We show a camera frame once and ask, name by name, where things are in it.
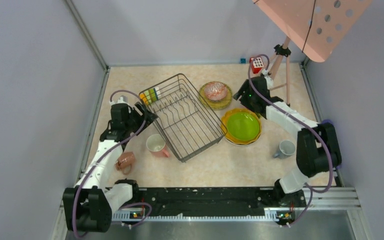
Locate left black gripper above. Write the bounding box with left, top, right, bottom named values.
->
left=125, top=101, right=158, bottom=135

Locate woven bamboo tray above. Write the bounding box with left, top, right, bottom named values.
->
left=198, top=82, right=233, bottom=110

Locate yellow dotted plate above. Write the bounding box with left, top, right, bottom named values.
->
left=220, top=108, right=262, bottom=146

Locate orange patterned bowl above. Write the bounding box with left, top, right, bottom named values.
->
left=204, top=81, right=228, bottom=102

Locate grey printed mug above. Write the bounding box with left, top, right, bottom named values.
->
left=272, top=140, right=296, bottom=159

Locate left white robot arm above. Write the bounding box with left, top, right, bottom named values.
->
left=62, top=101, right=158, bottom=233

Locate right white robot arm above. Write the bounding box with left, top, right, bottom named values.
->
left=233, top=76, right=342, bottom=206

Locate red window toy block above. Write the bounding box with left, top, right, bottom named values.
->
left=249, top=57, right=265, bottom=75

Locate brown ceramic mug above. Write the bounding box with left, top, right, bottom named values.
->
left=115, top=152, right=136, bottom=175

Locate pink mug white inside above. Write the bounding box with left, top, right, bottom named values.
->
left=145, top=134, right=170, bottom=158

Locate purple cylinder object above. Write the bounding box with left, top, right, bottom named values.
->
left=321, top=119, right=333, bottom=126

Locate pink perforated board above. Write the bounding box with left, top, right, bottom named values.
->
left=253, top=0, right=372, bottom=63

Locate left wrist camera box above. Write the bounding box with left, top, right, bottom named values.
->
left=116, top=95, right=129, bottom=104

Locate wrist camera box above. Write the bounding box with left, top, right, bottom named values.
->
left=116, top=95, right=129, bottom=104
left=260, top=69, right=274, bottom=90

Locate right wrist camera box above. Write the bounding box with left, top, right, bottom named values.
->
left=260, top=69, right=274, bottom=90

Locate black wire dish rack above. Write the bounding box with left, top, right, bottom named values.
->
left=140, top=73, right=225, bottom=163

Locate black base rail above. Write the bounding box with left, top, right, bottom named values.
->
left=112, top=187, right=307, bottom=225

